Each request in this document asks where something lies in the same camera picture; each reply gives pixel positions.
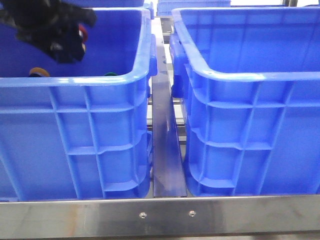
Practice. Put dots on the yellow push button switch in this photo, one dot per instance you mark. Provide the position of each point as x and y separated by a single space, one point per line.
38 72

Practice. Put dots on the steel front rail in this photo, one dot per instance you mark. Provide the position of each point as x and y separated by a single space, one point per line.
160 217

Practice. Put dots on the right blue plastic bin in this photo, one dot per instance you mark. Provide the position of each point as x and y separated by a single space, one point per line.
249 80

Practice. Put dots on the left blue plastic bin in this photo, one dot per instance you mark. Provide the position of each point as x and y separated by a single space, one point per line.
78 135

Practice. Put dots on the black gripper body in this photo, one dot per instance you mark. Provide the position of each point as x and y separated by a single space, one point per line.
51 26

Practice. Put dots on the green push button switch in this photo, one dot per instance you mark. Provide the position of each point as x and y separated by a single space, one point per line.
110 74

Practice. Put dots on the rear right blue bin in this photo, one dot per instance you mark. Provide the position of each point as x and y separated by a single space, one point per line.
165 7

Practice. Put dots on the steel divider bar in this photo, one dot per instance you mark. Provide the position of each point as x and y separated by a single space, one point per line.
168 174

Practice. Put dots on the red push button switch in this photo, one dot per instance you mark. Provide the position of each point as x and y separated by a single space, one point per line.
84 35

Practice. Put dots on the rear left blue bin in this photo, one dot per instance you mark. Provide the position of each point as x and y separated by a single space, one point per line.
146 4

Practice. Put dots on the blue plastic bin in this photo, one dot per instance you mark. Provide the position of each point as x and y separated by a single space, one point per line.
78 135
249 80

